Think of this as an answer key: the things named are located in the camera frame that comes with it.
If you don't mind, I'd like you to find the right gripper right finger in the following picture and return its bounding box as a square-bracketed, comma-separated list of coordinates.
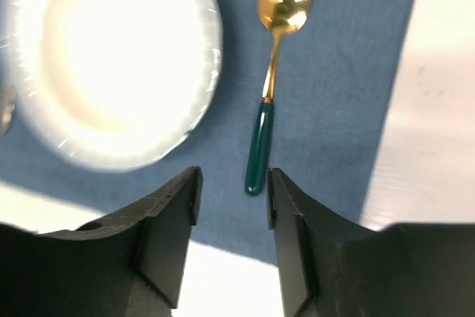
[267, 169, 474, 316]

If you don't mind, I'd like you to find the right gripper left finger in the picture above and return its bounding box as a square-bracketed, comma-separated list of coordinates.
[1, 166, 203, 316]

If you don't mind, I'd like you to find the blue cloth napkin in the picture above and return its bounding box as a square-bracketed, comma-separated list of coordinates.
[1, 0, 413, 264]

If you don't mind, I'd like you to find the white bowl plate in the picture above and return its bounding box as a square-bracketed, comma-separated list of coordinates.
[1, 0, 223, 172]

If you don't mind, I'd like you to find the gold spoon green handle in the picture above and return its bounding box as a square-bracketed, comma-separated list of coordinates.
[244, 0, 312, 196]

